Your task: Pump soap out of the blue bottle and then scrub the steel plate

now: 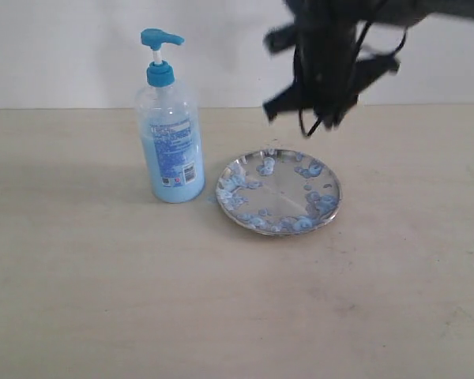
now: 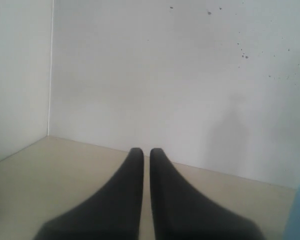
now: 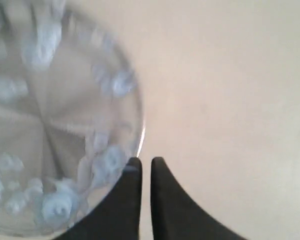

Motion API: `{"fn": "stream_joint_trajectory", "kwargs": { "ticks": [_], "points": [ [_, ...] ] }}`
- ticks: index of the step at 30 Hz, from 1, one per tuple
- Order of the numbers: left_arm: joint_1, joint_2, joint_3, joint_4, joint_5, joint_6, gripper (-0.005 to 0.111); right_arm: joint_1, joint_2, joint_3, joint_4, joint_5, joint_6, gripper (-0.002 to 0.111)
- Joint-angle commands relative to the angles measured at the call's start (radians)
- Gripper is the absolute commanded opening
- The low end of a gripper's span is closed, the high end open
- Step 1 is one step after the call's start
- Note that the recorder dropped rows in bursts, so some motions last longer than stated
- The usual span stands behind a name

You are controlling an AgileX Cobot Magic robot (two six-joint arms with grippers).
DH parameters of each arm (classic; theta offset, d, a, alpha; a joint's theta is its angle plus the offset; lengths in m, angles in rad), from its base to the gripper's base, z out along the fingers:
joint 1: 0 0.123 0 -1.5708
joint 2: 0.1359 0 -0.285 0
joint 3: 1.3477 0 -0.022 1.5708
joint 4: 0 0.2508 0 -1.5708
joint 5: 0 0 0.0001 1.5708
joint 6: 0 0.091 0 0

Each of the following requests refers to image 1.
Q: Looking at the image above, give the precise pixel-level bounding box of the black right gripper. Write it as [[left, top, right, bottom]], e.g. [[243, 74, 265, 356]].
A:
[[262, 0, 402, 128]]

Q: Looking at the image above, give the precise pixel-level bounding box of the blue pump soap bottle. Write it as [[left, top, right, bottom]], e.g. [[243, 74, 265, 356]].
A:
[[135, 28, 205, 204]]

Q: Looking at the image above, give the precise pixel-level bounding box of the round steel plate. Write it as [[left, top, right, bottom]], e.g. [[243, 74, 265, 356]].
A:
[[215, 148, 342, 237]]

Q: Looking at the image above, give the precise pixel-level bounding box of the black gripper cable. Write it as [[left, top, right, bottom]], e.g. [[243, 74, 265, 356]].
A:
[[298, 0, 408, 137]]

